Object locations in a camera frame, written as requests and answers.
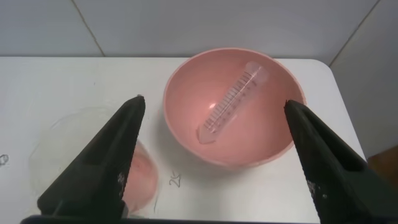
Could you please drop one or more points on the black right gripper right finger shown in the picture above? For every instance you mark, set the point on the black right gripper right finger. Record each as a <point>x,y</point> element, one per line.
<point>339,168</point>

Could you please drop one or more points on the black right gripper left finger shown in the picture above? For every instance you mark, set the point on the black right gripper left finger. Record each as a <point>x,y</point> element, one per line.
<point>96,168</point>

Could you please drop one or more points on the red pigment test tube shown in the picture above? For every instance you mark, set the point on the red pigment test tube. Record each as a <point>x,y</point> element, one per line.
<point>233,99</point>

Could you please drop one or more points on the clear glass beaker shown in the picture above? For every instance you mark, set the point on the clear glass beaker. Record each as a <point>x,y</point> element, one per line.
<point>143,180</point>

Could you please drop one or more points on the pink plastic bowl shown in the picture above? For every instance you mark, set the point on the pink plastic bowl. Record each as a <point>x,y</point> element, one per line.
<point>192,102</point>

